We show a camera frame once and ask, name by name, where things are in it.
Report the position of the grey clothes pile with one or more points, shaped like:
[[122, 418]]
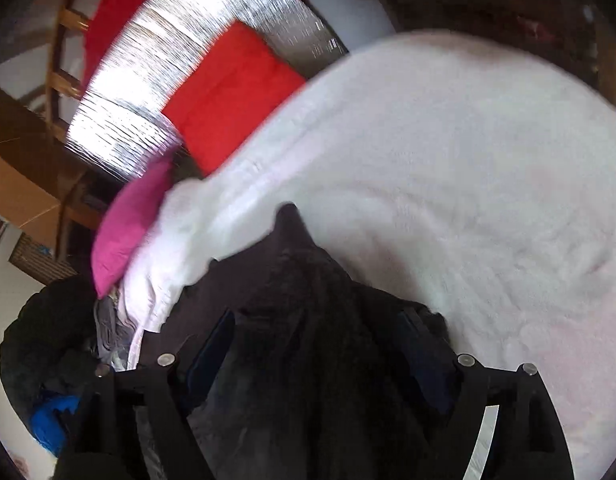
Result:
[[113, 330]]

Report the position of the black clothes pile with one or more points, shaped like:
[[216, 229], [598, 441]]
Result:
[[43, 340]]

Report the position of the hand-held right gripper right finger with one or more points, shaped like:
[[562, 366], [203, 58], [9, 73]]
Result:
[[418, 355]]

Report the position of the bright blue garment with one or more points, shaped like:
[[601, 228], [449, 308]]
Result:
[[50, 417]]

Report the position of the silver insulation sheet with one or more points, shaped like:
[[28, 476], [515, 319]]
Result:
[[178, 55]]

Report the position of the cardboard box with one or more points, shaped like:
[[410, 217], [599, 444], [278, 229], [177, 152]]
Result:
[[18, 195]]

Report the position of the pink pillow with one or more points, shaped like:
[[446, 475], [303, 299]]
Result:
[[130, 230]]

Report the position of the wicker basket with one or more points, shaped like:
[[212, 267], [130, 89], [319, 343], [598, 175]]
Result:
[[40, 260]]

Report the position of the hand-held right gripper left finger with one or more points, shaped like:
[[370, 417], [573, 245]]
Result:
[[213, 347]]

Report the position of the red cloth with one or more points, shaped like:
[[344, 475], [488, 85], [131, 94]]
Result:
[[118, 7]]

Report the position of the wooden chair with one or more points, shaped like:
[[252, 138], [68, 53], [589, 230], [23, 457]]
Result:
[[63, 85]]

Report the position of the red cushion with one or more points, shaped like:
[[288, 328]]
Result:
[[233, 95]]

